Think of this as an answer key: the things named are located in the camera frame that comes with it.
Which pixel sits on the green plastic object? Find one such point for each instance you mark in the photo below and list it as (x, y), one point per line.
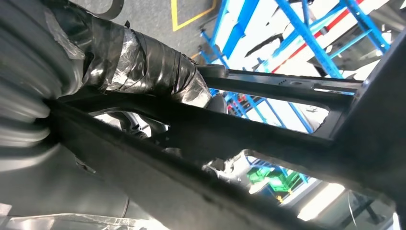
(269, 181)

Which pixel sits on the blue metal shelf rack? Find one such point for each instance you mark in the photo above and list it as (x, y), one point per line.
(306, 31)

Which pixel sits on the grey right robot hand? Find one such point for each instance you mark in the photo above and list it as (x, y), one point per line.
(142, 63)

